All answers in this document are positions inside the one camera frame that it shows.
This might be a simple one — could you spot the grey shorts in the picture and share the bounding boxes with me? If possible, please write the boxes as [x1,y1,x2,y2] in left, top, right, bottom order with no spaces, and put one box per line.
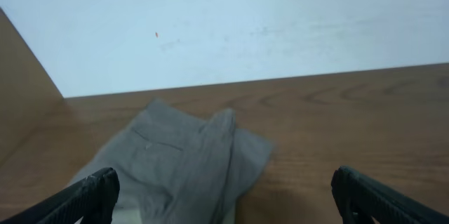
[74,100,273,223]

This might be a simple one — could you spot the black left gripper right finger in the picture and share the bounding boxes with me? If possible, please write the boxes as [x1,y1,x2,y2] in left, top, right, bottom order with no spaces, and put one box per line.
[331,166,448,224]

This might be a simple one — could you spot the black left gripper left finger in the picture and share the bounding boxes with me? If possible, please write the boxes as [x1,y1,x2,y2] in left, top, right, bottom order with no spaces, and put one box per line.
[1,168,120,224]

